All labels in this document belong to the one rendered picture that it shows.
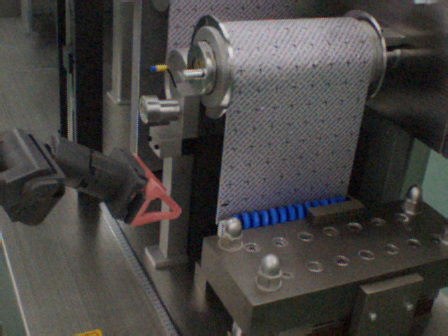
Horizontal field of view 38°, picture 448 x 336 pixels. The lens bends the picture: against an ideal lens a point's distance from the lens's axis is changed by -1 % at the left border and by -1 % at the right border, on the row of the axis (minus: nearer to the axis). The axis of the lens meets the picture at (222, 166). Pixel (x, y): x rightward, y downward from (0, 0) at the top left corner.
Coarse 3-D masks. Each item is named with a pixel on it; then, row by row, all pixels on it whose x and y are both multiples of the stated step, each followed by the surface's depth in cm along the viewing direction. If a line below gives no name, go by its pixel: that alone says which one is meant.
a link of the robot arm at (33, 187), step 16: (48, 160) 80; (48, 176) 77; (64, 176) 79; (32, 192) 75; (48, 192) 78; (64, 192) 87; (16, 208) 83; (32, 208) 85; (48, 208) 86; (32, 224) 87
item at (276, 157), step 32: (256, 128) 95; (288, 128) 97; (320, 128) 100; (352, 128) 103; (224, 160) 95; (256, 160) 98; (288, 160) 100; (320, 160) 103; (352, 160) 106; (224, 192) 98; (256, 192) 101; (288, 192) 103; (320, 192) 106
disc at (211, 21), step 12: (204, 24) 94; (216, 24) 90; (192, 36) 98; (228, 36) 88; (228, 48) 88; (228, 60) 88; (228, 72) 89; (228, 84) 89; (228, 96) 90; (204, 108) 98; (216, 108) 94
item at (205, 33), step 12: (204, 36) 93; (216, 36) 90; (372, 36) 100; (216, 48) 90; (372, 48) 99; (372, 60) 99; (372, 72) 100; (216, 84) 91; (204, 96) 96; (216, 96) 92
